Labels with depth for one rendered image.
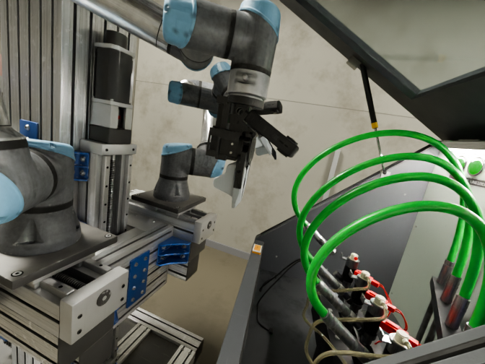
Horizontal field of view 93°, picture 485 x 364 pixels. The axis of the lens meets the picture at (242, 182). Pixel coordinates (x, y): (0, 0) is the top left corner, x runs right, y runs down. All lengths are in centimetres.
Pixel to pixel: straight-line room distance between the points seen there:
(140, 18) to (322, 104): 196
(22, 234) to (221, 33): 54
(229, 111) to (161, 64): 263
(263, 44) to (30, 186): 45
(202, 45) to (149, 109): 264
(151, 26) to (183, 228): 68
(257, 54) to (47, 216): 53
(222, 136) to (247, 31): 17
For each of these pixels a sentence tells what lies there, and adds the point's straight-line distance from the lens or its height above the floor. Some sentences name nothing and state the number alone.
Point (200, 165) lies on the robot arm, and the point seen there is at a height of 120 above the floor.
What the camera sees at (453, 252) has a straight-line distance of 72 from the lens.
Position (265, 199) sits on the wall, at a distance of 245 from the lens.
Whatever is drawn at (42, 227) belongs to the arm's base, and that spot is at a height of 109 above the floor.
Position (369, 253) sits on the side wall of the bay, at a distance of 102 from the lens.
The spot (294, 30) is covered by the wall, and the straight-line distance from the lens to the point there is 257.
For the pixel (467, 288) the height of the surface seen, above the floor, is 118.
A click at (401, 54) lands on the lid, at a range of 83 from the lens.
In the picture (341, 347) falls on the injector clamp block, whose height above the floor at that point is 98.
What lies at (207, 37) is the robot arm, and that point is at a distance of 44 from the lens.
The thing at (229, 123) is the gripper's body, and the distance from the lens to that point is 45.
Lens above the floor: 136
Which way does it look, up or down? 12 degrees down
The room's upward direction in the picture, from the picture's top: 10 degrees clockwise
